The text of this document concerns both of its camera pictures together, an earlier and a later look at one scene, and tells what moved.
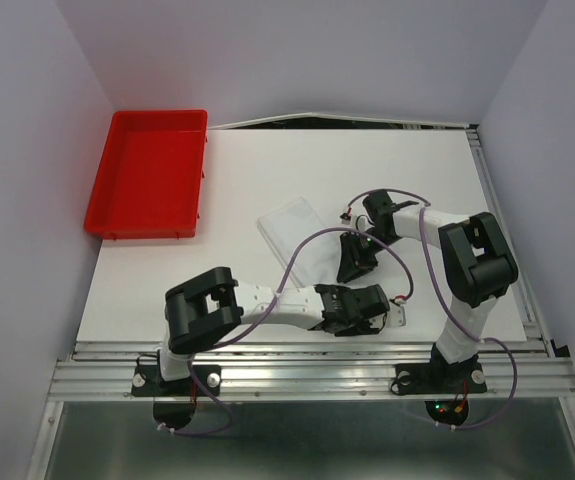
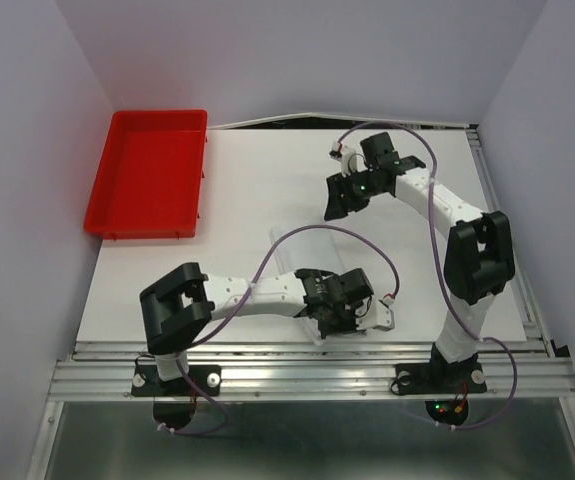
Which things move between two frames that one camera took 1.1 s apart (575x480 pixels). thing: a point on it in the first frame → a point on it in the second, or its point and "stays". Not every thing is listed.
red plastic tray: (148, 176) stays
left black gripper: (362, 328) stays
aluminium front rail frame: (95, 371) stays
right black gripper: (353, 262) → (338, 207)
